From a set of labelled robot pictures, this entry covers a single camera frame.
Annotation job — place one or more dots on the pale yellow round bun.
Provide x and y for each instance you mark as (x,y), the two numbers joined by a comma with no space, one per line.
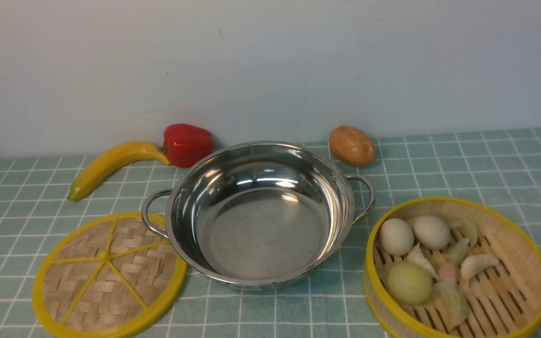
(409,284)

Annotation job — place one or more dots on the white egg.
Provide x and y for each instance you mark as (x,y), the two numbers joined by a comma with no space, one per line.
(396,237)
(432,231)

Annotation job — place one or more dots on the green dumpling middle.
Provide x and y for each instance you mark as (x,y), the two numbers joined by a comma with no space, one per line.
(457,252)

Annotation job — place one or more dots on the green dumpling bottom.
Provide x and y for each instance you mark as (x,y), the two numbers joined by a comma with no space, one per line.
(454,301)

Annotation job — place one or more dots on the white dumpling left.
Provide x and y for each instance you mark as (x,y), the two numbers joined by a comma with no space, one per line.
(415,255)

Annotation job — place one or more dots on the white egg left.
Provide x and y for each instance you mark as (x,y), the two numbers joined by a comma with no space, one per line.
(396,237)

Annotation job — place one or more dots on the brown potato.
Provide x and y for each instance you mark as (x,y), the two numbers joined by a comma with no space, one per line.
(352,146)

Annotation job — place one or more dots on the stainless steel pot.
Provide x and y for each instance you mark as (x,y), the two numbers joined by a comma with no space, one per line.
(259,215)

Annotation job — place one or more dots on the pink dumpling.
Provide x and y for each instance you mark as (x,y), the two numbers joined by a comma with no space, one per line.
(447,273)

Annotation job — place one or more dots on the bamboo steamer basket yellow rim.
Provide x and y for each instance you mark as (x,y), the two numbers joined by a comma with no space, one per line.
(504,301)

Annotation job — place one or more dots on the green dumpling top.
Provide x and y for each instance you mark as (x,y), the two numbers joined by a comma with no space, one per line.
(466,227)

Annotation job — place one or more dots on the red bell pepper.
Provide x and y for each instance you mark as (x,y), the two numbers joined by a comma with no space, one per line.
(184,144)

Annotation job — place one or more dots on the green dumpling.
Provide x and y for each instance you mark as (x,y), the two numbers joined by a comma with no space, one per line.
(466,227)
(457,252)
(454,301)

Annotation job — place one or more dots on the white dumpling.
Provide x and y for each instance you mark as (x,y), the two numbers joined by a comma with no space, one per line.
(474,264)
(415,255)

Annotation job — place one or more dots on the yellow banana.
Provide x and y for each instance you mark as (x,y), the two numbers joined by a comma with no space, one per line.
(111,161)

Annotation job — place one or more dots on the yellow woven steamer lid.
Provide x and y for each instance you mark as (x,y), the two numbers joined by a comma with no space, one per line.
(109,278)

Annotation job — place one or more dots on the white egg right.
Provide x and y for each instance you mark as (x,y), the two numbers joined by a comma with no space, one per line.
(432,231)

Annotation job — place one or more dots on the white dumpling right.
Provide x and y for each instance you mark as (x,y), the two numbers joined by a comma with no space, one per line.
(474,264)

